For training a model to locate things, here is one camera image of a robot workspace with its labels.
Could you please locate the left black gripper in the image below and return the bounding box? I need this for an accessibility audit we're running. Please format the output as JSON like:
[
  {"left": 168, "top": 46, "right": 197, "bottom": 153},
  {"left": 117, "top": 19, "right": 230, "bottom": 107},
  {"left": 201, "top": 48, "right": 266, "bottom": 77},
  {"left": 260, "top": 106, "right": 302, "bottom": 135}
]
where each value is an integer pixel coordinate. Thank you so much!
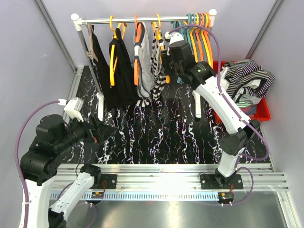
[{"left": 55, "top": 112, "right": 116, "bottom": 152}]

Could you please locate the purple striped garment pile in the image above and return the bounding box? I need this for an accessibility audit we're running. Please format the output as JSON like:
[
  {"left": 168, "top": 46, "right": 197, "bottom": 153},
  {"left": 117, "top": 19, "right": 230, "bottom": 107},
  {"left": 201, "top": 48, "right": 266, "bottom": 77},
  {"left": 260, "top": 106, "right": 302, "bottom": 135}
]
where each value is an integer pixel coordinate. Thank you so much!
[{"left": 220, "top": 59, "right": 275, "bottom": 109}]

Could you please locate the metal clothes rack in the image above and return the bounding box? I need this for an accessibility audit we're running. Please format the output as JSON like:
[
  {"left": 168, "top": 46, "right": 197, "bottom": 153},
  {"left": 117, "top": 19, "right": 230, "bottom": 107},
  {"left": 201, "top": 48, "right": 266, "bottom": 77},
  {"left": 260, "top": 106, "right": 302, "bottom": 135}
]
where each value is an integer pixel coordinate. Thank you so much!
[{"left": 70, "top": 9, "right": 217, "bottom": 119}]

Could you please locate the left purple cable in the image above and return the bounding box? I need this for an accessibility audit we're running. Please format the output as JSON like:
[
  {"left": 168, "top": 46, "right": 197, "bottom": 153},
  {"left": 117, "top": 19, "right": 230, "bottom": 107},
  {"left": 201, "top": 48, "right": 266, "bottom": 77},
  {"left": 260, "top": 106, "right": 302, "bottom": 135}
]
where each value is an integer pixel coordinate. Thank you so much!
[{"left": 14, "top": 99, "right": 61, "bottom": 226}]

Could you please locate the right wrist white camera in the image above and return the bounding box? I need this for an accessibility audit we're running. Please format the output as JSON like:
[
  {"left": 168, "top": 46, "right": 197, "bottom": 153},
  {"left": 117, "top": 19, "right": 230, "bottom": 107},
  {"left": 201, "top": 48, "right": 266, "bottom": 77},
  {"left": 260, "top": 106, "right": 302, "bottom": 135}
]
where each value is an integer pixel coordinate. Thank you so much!
[{"left": 164, "top": 31, "right": 184, "bottom": 46}]

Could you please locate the purple cable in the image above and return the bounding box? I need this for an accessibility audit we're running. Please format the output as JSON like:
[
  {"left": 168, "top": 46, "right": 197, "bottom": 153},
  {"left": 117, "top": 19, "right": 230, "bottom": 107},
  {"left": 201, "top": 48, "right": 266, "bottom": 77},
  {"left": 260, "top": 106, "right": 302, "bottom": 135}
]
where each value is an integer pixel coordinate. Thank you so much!
[
  {"left": 14, "top": 99, "right": 61, "bottom": 226},
  {"left": 169, "top": 23, "right": 271, "bottom": 205}
]

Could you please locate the aluminium mounting rail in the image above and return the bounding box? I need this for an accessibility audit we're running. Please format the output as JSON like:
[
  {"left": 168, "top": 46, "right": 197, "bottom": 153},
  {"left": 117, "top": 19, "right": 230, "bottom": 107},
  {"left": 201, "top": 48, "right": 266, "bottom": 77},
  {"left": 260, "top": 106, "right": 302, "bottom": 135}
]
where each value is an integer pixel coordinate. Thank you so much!
[{"left": 49, "top": 162, "right": 289, "bottom": 202}]

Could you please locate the yellow empty hanger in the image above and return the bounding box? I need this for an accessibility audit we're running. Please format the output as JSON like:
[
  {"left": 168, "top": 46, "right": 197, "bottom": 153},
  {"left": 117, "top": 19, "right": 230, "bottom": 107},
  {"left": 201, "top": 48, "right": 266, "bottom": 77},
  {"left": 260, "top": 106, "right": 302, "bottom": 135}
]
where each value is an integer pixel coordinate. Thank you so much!
[{"left": 190, "top": 13, "right": 200, "bottom": 63}]

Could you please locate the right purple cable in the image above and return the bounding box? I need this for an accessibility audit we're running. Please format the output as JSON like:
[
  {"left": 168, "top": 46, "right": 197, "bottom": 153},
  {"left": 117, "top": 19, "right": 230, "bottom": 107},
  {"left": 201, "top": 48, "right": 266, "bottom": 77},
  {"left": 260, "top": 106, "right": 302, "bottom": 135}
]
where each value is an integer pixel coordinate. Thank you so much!
[{"left": 169, "top": 23, "right": 271, "bottom": 205}]

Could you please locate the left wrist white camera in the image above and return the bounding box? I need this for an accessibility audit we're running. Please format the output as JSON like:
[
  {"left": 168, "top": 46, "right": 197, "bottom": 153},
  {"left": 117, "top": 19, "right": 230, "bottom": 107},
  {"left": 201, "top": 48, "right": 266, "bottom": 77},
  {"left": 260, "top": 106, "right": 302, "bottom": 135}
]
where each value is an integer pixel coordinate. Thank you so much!
[{"left": 58, "top": 97, "right": 84, "bottom": 122}]

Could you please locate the black garment on beige hanger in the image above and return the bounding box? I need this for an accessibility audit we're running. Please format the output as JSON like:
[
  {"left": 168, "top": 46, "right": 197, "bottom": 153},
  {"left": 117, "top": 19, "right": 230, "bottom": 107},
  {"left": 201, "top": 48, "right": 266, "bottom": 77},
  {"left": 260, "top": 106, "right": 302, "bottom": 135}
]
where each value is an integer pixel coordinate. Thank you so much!
[{"left": 92, "top": 33, "right": 115, "bottom": 111}]

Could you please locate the beige wooden hanger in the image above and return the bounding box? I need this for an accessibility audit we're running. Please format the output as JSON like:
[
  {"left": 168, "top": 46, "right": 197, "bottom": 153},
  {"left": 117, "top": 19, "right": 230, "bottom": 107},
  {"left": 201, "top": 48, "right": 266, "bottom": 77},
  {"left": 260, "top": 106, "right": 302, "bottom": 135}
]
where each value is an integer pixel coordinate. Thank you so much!
[{"left": 86, "top": 24, "right": 98, "bottom": 62}]

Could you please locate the white tank top navy trim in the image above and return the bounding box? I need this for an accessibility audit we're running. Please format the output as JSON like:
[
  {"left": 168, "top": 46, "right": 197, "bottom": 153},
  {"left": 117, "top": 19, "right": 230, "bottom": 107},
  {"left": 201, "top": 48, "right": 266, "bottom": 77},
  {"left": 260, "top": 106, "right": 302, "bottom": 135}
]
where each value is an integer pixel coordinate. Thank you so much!
[{"left": 136, "top": 23, "right": 155, "bottom": 107}]

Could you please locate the black marble patterned mat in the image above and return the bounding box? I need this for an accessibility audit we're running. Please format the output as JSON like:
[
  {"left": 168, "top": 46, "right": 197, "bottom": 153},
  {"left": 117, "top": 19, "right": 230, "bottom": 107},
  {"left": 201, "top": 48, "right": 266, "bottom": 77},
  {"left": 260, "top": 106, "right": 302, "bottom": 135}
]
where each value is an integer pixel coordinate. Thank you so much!
[{"left": 59, "top": 65, "right": 271, "bottom": 165}]

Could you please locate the wrist white camera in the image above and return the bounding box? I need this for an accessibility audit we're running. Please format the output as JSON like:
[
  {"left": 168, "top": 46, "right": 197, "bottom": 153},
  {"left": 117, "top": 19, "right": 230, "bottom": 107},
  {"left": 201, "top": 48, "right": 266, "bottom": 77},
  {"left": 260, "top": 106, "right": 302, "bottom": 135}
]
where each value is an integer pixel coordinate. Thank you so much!
[
  {"left": 164, "top": 31, "right": 184, "bottom": 46},
  {"left": 58, "top": 97, "right": 84, "bottom": 122}
]

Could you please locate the orange empty hanger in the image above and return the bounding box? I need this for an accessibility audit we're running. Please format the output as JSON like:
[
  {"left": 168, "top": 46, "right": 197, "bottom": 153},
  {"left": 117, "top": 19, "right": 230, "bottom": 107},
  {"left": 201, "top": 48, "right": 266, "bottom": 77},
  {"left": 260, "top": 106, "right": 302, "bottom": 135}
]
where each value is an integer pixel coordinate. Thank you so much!
[
  {"left": 198, "top": 13, "right": 208, "bottom": 62},
  {"left": 204, "top": 12, "right": 213, "bottom": 68}
]

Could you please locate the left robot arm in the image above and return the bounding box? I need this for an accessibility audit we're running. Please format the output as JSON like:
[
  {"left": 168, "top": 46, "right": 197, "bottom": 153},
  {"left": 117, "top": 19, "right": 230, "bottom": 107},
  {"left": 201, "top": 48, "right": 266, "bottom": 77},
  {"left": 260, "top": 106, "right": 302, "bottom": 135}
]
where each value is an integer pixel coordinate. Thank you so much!
[{"left": 19, "top": 114, "right": 116, "bottom": 228}]

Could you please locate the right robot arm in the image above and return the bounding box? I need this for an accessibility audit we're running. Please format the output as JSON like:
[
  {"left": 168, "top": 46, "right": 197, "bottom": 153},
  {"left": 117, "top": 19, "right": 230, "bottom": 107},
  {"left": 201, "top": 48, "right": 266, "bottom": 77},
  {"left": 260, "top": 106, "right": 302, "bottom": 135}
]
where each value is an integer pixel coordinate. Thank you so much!
[{"left": 161, "top": 40, "right": 260, "bottom": 189}]

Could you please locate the teal empty hanger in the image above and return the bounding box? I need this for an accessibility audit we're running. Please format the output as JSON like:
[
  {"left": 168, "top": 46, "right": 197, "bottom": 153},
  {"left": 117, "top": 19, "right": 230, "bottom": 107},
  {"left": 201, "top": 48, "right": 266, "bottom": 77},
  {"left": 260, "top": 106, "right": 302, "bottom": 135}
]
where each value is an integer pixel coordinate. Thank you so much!
[
  {"left": 171, "top": 20, "right": 188, "bottom": 84},
  {"left": 185, "top": 13, "right": 193, "bottom": 50}
]

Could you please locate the red plastic bin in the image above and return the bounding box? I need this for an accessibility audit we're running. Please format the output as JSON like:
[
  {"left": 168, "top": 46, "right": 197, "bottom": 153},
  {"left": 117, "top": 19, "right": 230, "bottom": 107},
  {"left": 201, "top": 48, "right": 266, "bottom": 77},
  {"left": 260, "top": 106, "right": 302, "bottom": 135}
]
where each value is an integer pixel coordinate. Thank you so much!
[{"left": 213, "top": 61, "right": 271, "bottom": 123}]

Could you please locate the orange hanger with white top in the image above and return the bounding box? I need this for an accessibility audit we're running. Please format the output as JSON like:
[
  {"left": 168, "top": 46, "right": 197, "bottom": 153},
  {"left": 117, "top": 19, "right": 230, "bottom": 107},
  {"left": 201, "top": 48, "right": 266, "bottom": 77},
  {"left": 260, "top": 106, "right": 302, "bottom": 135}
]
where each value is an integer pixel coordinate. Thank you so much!
[{"left": 133, "top": 15, "right": 146, "bottom": 86}]

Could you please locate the black white striped tank top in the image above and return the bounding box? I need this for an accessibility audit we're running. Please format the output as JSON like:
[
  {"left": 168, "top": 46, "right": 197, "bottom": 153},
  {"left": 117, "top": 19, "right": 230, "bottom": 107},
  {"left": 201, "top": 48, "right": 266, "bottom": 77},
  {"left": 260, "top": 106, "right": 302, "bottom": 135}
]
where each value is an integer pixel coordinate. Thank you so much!
[{"left": 150, "top": 25, "right": 166, "bottom": 101}]

